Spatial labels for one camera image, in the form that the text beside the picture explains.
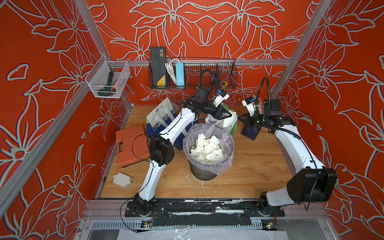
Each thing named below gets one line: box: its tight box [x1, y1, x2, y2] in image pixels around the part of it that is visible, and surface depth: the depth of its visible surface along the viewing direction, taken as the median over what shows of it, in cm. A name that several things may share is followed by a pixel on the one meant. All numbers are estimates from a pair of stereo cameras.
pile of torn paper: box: [190, 133, 224, 162], surface depth 79 cm
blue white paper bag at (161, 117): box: [146, 97, 181, 139], surface depth 87 cm
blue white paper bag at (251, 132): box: [241, 125, 260, 141], surface depth 99 cm
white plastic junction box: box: [112, 172, 133, 189], surface depth 81 cm
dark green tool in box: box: [97, 71, 118, 97], surface depth 83 cm
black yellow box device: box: [151, 47, 167, 87], surface depth 89 cm
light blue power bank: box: [175, 62, 185, 87], surface depth 92 cm
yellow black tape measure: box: [219, 80, 228, 89], surface depth 97 cm
